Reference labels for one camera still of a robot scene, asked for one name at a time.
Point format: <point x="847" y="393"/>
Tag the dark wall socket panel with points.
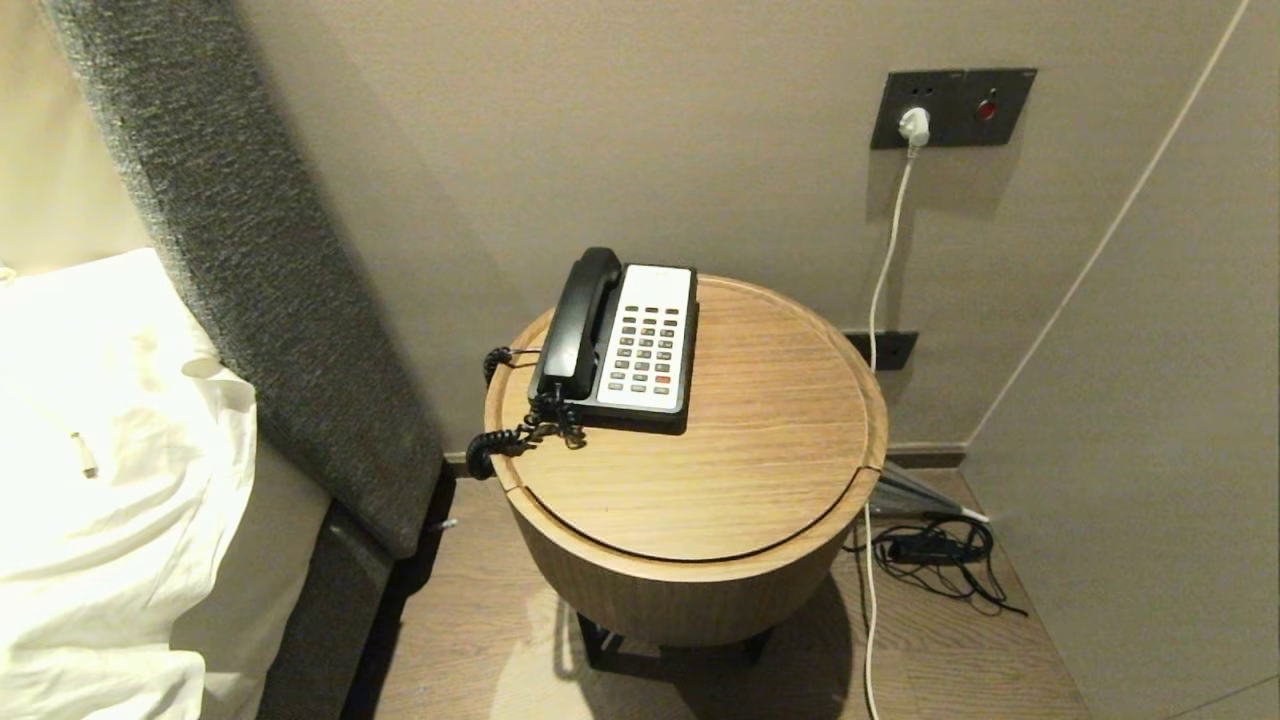
<point x="950" y="107"/>

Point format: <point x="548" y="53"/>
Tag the white power plug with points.
<point x="913" y="126"/>

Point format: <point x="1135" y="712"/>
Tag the dark bed frame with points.
<point x="320" y="610"/>

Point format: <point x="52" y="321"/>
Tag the grey fabric headboard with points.
<point x="260" y="250"/>

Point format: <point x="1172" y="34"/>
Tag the round wooden side table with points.
<point x="700" y="480"/>

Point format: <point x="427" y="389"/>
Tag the small dark wall socket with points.
<point x="887" y="349"/>

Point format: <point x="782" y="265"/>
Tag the white pillow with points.
<point x="110" y="480"/>

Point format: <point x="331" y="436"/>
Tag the black and white phone base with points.
<point x="650" y="340"/>

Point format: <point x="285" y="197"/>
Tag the black phone handset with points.
<point x="578" y="325"/>

